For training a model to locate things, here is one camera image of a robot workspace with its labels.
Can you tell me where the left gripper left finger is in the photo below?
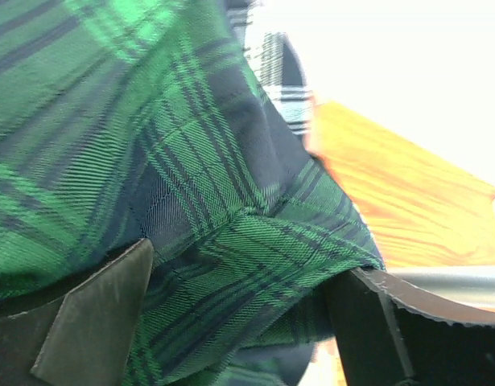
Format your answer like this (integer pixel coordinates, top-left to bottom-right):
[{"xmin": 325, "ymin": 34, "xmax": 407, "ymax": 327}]
[{"xmin": 0, "ymin": 239, "xmax": 153, "ymax": 386}]

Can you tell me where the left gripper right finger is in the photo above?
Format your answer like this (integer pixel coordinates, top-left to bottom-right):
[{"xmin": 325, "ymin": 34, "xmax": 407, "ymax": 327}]
[{"xmin": 324, "ymin": 269, "xmax": 495, "ymax": 385}]

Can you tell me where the green plaid skirt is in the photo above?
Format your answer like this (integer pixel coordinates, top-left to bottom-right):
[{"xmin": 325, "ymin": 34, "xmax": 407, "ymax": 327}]
[{"xmin": 0, "ymin": 1, "xmax": 383, "ymax": 385}]

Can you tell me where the navy white plaid skirt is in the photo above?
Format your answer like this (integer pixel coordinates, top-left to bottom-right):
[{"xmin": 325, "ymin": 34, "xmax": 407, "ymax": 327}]
[{"xmin": 225, "ymin": 1, "xmax": 313, "ymax": 138}]

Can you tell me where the white metal clothes rack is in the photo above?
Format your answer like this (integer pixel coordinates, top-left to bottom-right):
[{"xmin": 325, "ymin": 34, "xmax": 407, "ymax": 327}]
[{"xmin": 389, "ymin": 265, "xmax": 495, "ymax": 312}]

